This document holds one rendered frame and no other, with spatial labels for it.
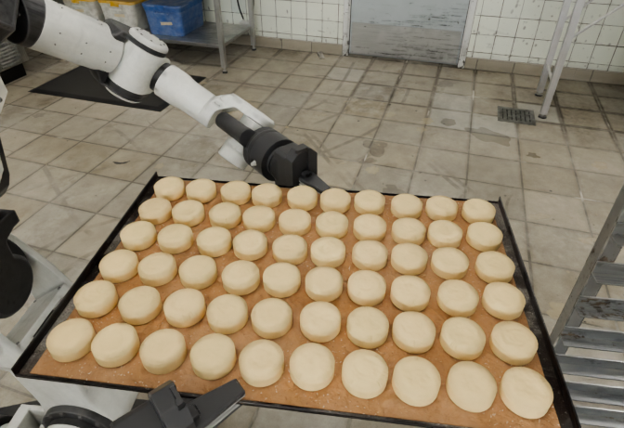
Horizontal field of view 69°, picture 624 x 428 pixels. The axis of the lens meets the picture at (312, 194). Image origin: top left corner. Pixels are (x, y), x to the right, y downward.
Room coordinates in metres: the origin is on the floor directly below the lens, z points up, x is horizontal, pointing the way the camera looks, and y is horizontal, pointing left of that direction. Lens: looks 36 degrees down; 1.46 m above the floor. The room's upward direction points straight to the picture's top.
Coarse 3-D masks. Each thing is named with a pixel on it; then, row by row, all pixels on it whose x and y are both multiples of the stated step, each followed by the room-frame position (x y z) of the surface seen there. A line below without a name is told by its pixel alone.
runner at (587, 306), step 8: (584, 296) 0.59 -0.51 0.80; (592, 296) 0.59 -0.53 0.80; (576, 304) 0.59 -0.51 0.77; (584, 304) 0.59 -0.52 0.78; (592, 304) 0.58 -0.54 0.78; (600, 304) 0.58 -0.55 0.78; (608, 304) 0.58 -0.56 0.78; (616, 304) 0.58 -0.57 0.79; (584, 312) 0.57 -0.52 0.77; (592, 312) 0.57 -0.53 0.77; (600, 312) 0.57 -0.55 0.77; (608, 312) 0.57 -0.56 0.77; (616, 312) 0.57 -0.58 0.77; (616, 320) 0.55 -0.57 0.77
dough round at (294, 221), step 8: (280, 216) 0.55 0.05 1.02; (288, 216) 0.55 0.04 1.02; (296, 216) 0.55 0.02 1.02; (304, 216) 0.55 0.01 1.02; (280, 224) 0.54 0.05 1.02; (288, 224) 0.53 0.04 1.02; (296, 224) 0.53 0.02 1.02; (304, 224) 0.53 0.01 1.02; (288, 232) 0.53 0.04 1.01; (296, 232) 0.52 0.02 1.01; (304, 232) 0.53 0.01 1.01
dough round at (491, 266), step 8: (480, 256) 0.46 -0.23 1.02; (488, 256) 0.46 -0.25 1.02; (496, 256) 0.46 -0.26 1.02; (504, 256) 0.46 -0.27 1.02; (480, 264) 0.45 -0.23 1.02; (488, 264) 0.45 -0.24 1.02; (496, 264) 0.45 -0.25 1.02; (504, 264) 0.45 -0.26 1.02; (512, 264) 0.45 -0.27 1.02; (480, 272) 0.44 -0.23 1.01; (488, 272) 0.44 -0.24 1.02; (496, 272) 0.43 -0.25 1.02; (504, 272) 0.43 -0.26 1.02; (512, 272) 0.44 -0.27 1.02; (488, 280) 0.43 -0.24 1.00; (496, 280) 0.43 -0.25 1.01; (504, 280) 0.43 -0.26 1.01
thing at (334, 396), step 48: (384, 240) 0.52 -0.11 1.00; (432, 288) 0.42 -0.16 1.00; (480, 288) 0.42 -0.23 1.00; (144, 336) 0.35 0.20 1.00; (192, 336) 0.35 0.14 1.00; (240, 336) 0.35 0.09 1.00; (288, 336) 0.35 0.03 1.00; (336, 336) 0.35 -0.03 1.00; (144, 384) 0.28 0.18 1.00; (192, 384) 0.28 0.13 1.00; (240, 384) 0.28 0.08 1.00; (288, 384) 0.28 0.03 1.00; (336, 384) 0.28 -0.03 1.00
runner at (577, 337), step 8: (568, 328) 0.59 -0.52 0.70; (576, 328) 0.58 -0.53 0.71; (584, 328) 0.58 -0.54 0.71; (560, 336) 0.59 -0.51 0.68; (568, 336) 0.58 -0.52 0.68; (576, 336) 0.58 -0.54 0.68; (584, 336) 0.58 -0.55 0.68; (592, 336) 0.58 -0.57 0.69; (600, 336) 0.58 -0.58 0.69; (608, 336) 0.58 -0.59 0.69; (616, 336) 0.57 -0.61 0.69; (568, 344) 0.56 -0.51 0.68; (576, 344) 0.56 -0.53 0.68; (584, 344) 0.56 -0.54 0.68; (592, 344) 0.56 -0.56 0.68; (600, 344) 0.56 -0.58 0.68; (608, 344) 0.56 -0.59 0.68; (616, 344) 0.56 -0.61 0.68; (616, 352) 0.55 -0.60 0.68
